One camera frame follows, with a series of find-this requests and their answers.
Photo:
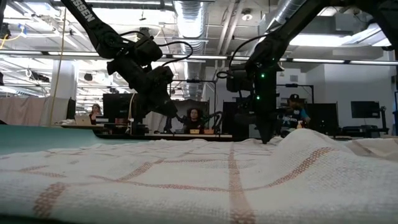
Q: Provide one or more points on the beige curtain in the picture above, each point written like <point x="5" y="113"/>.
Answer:
<point x="28" y="110"/>

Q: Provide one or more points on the long ceiling light bar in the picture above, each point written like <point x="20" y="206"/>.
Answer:
<point x="326" y="60"/>

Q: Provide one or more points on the black cabinet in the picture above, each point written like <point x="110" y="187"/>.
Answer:
<point x="236" y="119"/>

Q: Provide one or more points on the silver laptop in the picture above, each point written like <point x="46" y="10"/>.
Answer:
<point x="82" y="120"/>

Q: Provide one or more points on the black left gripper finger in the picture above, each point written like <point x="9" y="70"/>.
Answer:
<point x="164" y="107"/>

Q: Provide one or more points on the smooth silver ventilation duct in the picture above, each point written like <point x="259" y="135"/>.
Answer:
<point x="283" y="12"/>

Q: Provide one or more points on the black rig frame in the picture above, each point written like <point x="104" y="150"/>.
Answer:
<point x="192" y="81"/>
<point x="295" y="85"/>

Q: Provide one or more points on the grey backdrop cloth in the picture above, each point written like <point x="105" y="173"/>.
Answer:
<point x="186" y="105"/>

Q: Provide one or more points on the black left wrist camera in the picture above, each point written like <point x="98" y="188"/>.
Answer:
<point x="163" y="77"/>

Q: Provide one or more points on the small black monitor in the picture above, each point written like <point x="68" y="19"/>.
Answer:
<point x="365" y="109"/>

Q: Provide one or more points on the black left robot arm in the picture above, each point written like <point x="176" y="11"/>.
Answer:
<point x="93" y="25"/>

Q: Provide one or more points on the ribbed silver ventilation duct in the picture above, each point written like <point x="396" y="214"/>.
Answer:
<point x="191" y="25"/>

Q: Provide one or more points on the person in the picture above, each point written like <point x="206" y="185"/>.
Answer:
<point x="194" y="119"/>
<point x="293" y="115"/>
<point x="95" y="113"/>

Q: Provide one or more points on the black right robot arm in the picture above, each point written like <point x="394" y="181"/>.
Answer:
<point x="295" y="25"/>

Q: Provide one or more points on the large black monitor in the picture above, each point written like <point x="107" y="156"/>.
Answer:
<point x="119" y="107"/>

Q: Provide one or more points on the small black robot arm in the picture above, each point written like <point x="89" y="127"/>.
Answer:
<point x="169" y="123"/>
<point x="216" y="119"/>

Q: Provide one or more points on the white red-checked towel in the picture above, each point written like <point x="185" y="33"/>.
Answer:
<point x="199" y="180"/>

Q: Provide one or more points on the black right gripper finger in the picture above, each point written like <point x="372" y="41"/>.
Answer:
<point x="268" y="132"/>

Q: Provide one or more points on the black dome camera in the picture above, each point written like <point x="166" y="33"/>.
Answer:
<point x="88" y="76"/>

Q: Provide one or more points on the low black table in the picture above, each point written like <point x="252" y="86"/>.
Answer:
<point x="363" y="129"/>

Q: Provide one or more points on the white pillar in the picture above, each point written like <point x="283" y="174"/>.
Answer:
<point x="63" y="81"/>

